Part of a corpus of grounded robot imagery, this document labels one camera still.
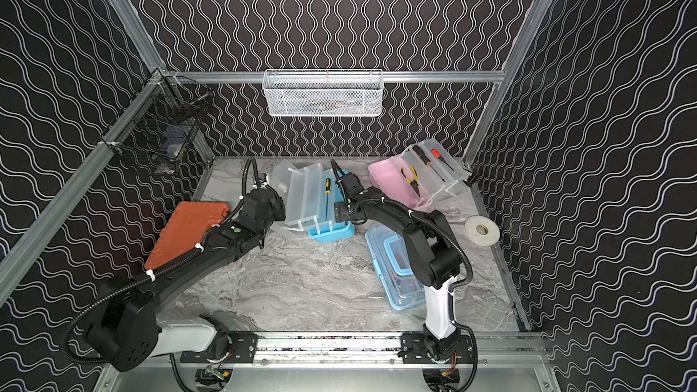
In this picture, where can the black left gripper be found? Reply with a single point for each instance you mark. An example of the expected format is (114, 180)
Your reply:
(274, 210)

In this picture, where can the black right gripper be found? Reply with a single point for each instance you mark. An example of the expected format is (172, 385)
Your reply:
(339, 214)

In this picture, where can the turquoise back toolbox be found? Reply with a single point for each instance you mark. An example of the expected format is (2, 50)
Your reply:
(303, 192)

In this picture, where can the light blue front toolbox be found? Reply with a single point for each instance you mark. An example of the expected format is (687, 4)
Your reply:
(390, 260)

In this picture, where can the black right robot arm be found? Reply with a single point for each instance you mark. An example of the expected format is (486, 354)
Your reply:
(434, 255)

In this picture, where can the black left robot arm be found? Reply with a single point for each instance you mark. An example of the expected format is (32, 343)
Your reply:
(124, 327)

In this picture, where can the yellow black screwdriver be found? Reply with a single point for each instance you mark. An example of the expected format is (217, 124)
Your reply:
(327, 198)

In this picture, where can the pink toolbox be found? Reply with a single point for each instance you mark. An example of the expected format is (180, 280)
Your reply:
(386, 176)

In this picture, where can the red-orange plastic tool case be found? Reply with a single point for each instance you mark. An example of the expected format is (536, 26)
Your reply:
(185, 229)

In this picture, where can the black red screwdriver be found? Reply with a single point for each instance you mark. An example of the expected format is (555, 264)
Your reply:
(425, 159)

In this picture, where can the red small screwdriver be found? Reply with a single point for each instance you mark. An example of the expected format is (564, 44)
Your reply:
(441, 158)

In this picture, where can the white tape roll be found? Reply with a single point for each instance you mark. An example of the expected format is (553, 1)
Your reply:
(481, 231)

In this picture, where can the yellow handled pliers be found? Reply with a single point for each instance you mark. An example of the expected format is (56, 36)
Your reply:
(412, 179)

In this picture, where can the white wire mesh basket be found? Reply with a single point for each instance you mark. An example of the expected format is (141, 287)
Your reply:
(324, 92)

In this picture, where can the black wire basket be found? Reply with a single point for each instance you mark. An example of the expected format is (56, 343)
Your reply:
(166, 131)

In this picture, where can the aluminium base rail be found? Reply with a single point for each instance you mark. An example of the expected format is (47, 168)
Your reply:
(388, 350)

